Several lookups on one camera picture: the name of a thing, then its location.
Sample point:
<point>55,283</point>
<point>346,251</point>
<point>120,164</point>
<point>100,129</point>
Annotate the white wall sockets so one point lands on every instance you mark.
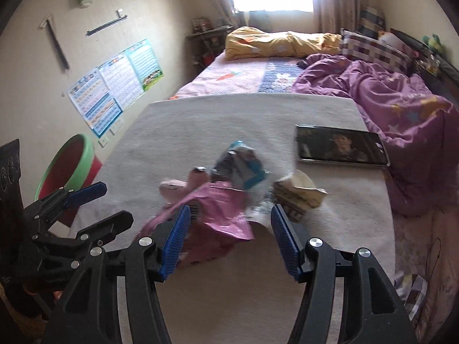
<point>111,132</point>

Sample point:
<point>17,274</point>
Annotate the white table wall poster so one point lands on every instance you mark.
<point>120,80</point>

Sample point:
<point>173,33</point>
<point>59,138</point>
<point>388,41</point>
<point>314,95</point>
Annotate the brown white checkered pillow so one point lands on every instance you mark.
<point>376,52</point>

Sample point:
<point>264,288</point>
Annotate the small photo frame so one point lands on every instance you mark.
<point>200,24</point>

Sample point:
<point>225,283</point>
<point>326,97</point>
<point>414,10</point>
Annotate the dark side table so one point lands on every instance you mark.
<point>206,43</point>

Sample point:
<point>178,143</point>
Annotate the red bin with green rim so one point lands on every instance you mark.
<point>61,172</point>

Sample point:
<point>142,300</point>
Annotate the black headboard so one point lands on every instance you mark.
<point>444,71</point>

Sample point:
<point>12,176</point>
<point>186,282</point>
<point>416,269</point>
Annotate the yellow quilt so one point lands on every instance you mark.
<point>272,43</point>

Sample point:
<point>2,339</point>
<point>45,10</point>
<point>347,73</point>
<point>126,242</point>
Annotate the black wall rail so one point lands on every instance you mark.
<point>105,23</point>

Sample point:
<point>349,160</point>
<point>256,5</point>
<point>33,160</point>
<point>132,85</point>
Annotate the clear blue white packet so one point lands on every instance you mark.
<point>240,165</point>

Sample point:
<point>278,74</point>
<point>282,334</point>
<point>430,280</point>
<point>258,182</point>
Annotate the black wall rod white bracket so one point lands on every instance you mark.
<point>55,41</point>

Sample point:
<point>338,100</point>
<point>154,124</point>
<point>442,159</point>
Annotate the light blue row wall poster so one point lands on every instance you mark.
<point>93,102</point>

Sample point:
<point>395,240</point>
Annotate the white yellow wrapper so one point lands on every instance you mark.
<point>297,193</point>

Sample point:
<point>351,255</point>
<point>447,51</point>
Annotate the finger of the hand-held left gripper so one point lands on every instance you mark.
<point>86,193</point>
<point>107,225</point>

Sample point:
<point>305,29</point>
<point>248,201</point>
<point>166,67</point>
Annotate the smartphone with lit screen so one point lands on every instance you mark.
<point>340,145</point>

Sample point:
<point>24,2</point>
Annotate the white pink plush toy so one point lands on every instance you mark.
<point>392,43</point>

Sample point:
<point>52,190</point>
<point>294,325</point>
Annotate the printed plastic bag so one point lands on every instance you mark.
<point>410,294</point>

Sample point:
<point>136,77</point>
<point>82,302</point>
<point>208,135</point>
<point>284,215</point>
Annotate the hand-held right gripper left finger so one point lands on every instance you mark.
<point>175,243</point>

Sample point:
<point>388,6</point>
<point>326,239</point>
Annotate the pink printed bed sheet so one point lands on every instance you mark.
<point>233,75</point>

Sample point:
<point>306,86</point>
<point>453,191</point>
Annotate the green plush toy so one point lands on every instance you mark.
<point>433,44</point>

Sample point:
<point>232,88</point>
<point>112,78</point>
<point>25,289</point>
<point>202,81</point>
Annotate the teal grid wall poster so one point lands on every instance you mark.
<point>145,62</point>

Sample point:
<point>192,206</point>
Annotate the dark checkered pillow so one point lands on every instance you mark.
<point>372,21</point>

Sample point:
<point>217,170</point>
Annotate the bright pink foil packet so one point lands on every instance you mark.
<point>218,208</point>

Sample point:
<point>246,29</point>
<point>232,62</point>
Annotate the purple star quilt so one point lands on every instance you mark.
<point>394,107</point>

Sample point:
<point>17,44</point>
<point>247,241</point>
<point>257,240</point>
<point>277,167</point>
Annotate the grey fleece mat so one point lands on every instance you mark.
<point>215,122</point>

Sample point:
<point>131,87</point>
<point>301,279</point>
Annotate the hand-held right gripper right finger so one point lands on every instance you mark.
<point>285,240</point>

